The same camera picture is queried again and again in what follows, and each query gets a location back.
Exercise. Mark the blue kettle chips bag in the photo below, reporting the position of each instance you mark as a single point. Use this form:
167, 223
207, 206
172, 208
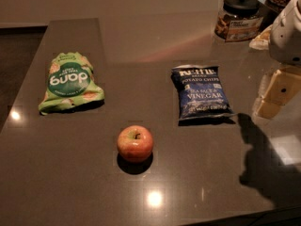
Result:
200, 92

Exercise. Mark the green rice chip bag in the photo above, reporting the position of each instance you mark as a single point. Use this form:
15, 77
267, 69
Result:
70, 85

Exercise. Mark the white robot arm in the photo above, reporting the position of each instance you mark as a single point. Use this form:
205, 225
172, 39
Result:
297, 5

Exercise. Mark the glass jar with black lid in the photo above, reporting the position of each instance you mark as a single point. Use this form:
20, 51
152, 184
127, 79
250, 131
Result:
238, 20

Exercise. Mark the red yellow apple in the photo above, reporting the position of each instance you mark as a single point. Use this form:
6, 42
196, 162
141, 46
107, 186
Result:
135, 144

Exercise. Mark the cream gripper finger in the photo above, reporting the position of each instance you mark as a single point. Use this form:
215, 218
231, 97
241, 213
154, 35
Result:
286, 83
261, 102

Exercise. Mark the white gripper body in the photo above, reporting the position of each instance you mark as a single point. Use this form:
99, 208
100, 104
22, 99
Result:
286, 42

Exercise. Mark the pale snack packet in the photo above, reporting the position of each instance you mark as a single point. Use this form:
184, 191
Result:
261, 42

